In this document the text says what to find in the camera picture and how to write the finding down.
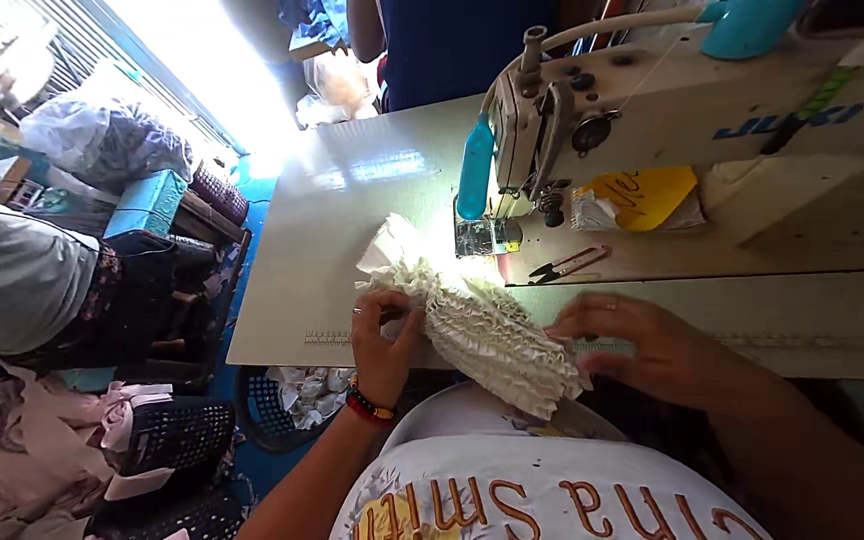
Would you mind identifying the person's left hand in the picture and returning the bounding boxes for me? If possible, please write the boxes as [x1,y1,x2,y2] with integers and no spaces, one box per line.
[351,288,426,411]

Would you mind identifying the dark blue plastic basket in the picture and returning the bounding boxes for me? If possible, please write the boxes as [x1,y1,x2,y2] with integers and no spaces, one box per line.
[235,365,339,456]

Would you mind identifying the peach plastic bag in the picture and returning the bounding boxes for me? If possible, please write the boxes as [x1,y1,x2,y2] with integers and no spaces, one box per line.
[297,49,382,129]

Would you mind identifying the black plastic basket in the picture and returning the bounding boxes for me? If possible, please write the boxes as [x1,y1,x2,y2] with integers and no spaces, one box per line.
[105,395,237,478]
[87,477,245,540]

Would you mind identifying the person's right forearm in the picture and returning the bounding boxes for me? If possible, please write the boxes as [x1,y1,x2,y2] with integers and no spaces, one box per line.
[705,363,864,540]

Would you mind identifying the pile of white fabric scraps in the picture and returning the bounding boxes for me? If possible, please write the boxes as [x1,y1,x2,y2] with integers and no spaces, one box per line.
[266,366,357,431]

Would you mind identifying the beige industrial sewing machine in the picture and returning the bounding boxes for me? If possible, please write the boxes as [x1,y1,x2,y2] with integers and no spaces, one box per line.
[453,7,864,288]

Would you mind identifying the pile of bright blue cloth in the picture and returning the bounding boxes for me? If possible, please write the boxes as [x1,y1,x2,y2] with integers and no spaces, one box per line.
[276,0,350,48]

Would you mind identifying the yellow paper note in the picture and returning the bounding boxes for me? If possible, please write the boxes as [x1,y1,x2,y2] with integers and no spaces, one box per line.
[580,165,699,232]

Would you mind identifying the dark wooden bench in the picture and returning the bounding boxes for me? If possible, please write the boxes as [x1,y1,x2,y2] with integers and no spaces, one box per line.
[113,191,253,389]

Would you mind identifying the person's left forearm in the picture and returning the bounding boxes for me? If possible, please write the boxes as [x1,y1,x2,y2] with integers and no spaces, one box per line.
[235,386,397,540]

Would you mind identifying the large clear plastic bag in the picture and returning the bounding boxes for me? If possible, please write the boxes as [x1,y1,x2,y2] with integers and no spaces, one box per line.
[19,63,195,195]

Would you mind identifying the person's body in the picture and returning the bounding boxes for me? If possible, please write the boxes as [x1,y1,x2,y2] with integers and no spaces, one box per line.
[327,433,778,540]

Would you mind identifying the pile of pink fabric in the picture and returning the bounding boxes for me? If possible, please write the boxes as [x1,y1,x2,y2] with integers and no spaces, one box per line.
[0,351,193,540]

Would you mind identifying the cream ruffled fabric piece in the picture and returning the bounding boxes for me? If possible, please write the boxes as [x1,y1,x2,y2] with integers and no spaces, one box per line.
[355,213,585,421]

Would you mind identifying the cyan gooseneck sewing lamp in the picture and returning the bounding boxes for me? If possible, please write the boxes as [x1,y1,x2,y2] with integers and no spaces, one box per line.
[456,0,807,222]

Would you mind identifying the sewing table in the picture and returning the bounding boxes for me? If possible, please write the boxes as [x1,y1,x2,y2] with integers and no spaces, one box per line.
[226,92,864,382]

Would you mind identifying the thread snips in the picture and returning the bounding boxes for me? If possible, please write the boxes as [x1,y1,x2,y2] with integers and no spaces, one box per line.
[528,245,613,286]

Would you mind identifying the light blue wrapped box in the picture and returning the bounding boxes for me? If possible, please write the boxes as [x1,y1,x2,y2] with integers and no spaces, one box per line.
[104,168,188,240]

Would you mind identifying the person's right hand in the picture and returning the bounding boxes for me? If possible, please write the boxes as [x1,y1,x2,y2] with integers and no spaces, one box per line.
[544,292,752,414]

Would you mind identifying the purple plastic basket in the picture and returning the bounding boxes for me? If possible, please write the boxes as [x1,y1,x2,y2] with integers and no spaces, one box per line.
[189,158,250,227]

